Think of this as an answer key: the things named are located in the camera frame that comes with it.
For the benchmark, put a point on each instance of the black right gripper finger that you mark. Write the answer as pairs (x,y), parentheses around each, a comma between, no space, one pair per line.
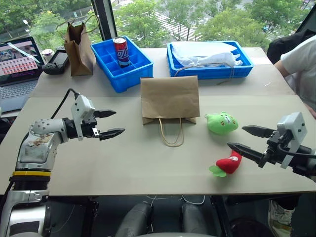
(249,153)
(259,132)

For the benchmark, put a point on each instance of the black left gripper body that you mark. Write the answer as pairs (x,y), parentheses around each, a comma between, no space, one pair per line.
(87,128)

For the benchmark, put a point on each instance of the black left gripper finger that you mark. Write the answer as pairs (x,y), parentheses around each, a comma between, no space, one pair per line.
(111,133)
(105,113)

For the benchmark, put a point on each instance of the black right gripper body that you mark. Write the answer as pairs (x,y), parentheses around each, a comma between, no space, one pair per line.
(275,148)

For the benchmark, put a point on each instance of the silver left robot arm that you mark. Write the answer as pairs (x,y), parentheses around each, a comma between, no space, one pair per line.
(37,145)

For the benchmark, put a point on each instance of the flat brown paper bag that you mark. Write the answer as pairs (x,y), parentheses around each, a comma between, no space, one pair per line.
(170,98)

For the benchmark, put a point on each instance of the white plastic bag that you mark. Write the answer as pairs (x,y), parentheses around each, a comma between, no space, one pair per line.
(202,53)

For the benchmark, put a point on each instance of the red plush strawberry toy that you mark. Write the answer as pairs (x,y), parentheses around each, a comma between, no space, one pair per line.
(229,164)

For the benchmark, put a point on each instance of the green plush toy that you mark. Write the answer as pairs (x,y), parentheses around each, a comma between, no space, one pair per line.
(222,122)

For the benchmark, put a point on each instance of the blue divided plastic crate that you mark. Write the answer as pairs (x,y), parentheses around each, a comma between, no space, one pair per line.
(118,74)

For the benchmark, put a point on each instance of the red purple soda can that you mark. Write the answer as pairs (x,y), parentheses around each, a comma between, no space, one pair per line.
(122,53)

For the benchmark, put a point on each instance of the white sneaker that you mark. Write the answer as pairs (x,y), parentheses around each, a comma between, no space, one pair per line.
(280,217)

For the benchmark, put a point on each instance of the black handheld game console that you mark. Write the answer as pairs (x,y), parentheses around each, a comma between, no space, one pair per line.
(56,61)

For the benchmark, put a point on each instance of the blue shallow plastic crate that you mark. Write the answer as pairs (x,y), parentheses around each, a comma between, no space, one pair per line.
(212,71)

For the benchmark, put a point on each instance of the person in white shirt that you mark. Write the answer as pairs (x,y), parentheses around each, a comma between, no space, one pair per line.
(301,64)

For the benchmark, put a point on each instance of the small white round cup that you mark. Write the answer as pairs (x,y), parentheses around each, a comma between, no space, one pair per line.
(47,53)

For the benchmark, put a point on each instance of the dark rounded shape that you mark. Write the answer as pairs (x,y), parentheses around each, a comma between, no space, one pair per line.
(134,219)
(197,219)

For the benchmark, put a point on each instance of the grey open laptop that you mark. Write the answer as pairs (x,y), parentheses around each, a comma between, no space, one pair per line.
(17,74)

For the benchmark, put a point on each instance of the black backpack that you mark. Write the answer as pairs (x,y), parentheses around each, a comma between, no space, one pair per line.
(284,44)

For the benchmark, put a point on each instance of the black window pillar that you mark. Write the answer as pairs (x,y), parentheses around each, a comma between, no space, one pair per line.
(105,19)

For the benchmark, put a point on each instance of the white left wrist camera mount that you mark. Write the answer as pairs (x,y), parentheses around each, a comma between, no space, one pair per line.
(82,105)

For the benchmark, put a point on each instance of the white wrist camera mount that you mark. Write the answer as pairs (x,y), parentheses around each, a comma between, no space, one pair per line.
(82,105)
(293,128)

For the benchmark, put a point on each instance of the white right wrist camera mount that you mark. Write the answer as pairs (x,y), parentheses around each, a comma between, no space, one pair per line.
(293,128)

